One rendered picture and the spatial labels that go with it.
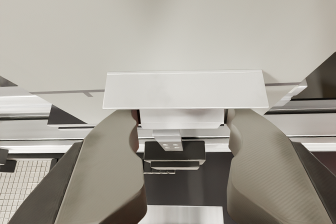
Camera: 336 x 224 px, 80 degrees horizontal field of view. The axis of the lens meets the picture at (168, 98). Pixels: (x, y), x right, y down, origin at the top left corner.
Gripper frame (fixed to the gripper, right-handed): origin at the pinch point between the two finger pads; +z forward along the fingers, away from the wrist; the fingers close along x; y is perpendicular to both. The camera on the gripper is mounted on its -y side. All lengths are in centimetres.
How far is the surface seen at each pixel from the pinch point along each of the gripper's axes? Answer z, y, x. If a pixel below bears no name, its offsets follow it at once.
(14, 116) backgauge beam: 31, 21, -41
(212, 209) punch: 1.0, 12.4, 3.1
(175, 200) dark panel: 31, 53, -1
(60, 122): 7.3, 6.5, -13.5
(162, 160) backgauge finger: 17.4, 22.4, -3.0
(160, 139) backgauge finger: 10.6, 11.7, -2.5
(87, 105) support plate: 3.0, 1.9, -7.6
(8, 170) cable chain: 33, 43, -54
